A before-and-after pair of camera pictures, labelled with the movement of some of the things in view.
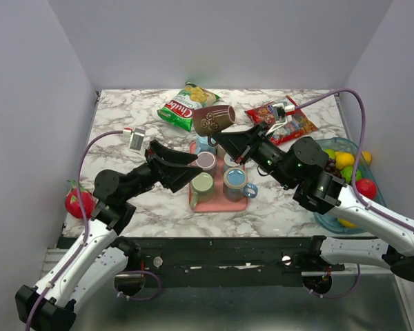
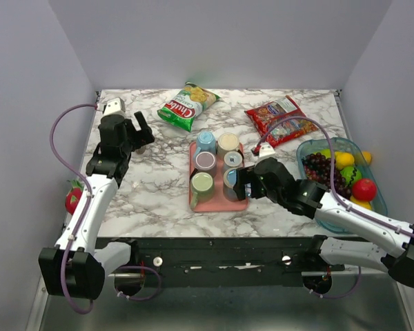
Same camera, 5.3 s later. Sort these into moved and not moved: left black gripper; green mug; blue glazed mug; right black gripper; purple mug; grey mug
Moved: left black gripper; right black gripper
Not moved: purple mug; grey mug; green mug; blue glazed mug
